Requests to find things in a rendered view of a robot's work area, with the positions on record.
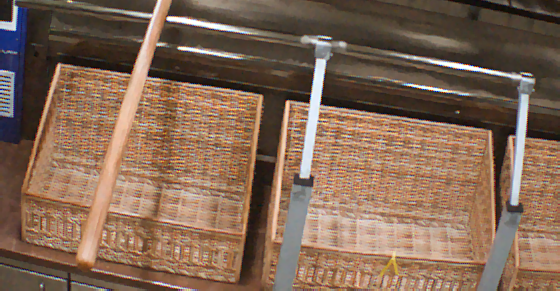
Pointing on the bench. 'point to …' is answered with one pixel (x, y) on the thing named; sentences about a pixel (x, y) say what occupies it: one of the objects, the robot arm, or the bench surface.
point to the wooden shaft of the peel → (123, 131)
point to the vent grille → (6, 93)
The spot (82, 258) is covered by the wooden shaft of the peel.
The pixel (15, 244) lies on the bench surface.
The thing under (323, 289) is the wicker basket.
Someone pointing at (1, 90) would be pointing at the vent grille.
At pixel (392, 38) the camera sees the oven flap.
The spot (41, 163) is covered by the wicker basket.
